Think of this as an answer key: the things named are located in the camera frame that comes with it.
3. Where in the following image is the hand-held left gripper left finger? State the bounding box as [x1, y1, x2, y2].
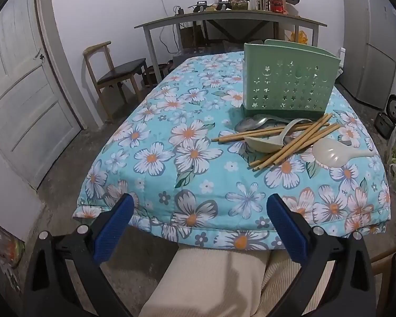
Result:
[23, 193, 135, 317]

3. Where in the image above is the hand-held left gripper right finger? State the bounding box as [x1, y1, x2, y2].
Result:
[266, 193, 377, 317]

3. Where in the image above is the pile of bamboo chopsticks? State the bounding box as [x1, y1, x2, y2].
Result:
[211, 112, 341, 172]

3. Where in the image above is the white rice paddle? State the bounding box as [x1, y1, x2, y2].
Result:
[312, 138, 377, 170]

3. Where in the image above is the pale green soup ladle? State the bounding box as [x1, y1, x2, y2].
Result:
[243, 118, 314, 154]

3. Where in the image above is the metal spoon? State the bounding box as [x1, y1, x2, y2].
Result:
[234, 114, 286, 133]

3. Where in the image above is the green utensil holder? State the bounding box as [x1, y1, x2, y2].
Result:
[242, 39, 341, 120]

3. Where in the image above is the blue floral blanket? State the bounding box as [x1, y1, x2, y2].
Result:
[72, 50, 392, 251]

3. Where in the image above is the plain wooden chair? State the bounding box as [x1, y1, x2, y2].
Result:
[370, 238, 396, 286]

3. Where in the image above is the printed plastic bag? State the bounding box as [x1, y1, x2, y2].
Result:
[0, 216, 26, 293]

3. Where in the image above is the black rice cooker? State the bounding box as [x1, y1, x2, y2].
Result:
[374, 94, 396, 139]

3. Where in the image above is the wooden chair black seat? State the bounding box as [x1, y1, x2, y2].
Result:
[82, 41, 149, 123]

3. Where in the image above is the dark crate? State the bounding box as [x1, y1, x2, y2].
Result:
[141, 62, 177, 88]

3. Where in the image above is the white panel door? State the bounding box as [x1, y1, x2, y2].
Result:
[0, 0, 83, 189]

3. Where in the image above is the yellow plastic bag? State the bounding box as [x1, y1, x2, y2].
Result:
[290, 30, 309, 45]

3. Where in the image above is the small brown cardboard box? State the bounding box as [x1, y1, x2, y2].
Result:
[179, 25, 205, 51]

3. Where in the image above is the silver refrigerator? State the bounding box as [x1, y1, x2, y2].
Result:
[340, 0, 396, 109]

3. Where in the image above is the grey desk wooden top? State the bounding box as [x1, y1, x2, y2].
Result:
[134, 9, 327, 83]

